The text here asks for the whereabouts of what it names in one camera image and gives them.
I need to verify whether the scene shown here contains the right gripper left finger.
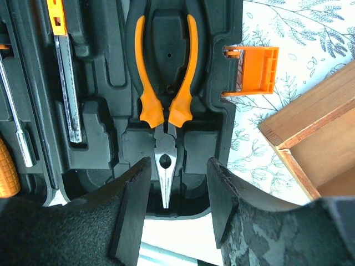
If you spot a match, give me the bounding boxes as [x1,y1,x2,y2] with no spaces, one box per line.
[1,157,151,265]

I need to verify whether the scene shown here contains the orange handled utility knife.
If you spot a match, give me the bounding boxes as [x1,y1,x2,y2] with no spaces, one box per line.
[47,0,83,144]

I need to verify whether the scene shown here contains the black plastic tool case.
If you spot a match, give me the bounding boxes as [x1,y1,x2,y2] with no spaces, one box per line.
[0,0,280,220]

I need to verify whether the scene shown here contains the orange black pliers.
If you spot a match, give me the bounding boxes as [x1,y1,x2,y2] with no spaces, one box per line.
[134,11,200,209]

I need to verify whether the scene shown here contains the large orange handled screwdriver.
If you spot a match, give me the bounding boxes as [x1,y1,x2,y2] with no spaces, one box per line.
[1,57,36,168]

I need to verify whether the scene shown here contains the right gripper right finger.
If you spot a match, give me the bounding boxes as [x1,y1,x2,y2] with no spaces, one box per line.
[207,158,354,265]

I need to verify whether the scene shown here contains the wooden compartment tray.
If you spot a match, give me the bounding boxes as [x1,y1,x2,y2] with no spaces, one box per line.
[258,62,354,200]

